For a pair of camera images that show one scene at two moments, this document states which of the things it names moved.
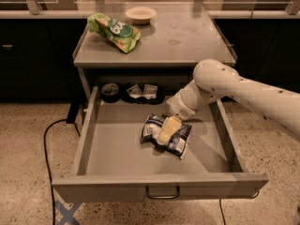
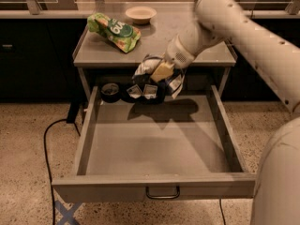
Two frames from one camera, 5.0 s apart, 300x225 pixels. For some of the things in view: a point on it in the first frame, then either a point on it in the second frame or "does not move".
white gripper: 180,109 -> 176,55
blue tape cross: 67,214 does not move
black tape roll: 110,92 does not move
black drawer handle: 169,197 does not move
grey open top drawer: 114,165 does not move
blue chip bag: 176,142 -> 145,67
